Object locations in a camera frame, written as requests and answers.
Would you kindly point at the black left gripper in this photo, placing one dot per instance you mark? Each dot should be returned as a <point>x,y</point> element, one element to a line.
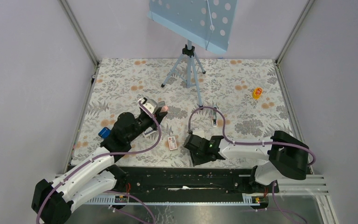
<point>159,115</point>

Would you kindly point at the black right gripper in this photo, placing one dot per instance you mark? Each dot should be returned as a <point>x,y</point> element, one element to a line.
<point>196,160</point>

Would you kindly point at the pink mini stapler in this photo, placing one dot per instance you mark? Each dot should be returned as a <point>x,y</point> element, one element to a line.
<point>164,109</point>

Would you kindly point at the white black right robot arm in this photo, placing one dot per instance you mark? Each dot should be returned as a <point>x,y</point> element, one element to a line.
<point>284,155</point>

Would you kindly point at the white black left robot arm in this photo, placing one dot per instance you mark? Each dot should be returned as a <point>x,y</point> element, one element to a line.
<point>55,201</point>

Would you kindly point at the blue playing card box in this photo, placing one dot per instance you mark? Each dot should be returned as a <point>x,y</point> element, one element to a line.
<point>148,132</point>

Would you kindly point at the red white staple box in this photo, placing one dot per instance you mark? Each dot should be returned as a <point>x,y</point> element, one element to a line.
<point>172,143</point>

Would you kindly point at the blue small box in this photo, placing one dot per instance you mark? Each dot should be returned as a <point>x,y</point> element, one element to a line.
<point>104,133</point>

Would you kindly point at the floral patterned table mat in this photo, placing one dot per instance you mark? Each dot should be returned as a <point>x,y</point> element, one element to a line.
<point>228,85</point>

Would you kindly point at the yellow red small toy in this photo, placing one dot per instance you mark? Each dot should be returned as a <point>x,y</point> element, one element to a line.
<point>257,93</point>

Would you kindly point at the blue music stand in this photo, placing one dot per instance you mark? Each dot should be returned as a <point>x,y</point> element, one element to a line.
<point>204,23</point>

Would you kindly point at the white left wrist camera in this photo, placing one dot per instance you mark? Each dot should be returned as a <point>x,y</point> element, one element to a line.
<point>151,105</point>

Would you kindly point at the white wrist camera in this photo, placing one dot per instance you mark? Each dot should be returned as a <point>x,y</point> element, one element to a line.
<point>198,132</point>
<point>151,105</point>

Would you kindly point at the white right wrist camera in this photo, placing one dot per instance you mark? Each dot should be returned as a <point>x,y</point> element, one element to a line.
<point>198,132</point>

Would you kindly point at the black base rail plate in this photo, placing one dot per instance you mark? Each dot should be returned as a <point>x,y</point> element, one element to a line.
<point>198,182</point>

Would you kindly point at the grey cable duct strip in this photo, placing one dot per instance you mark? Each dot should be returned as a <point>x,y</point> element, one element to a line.
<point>224,199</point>

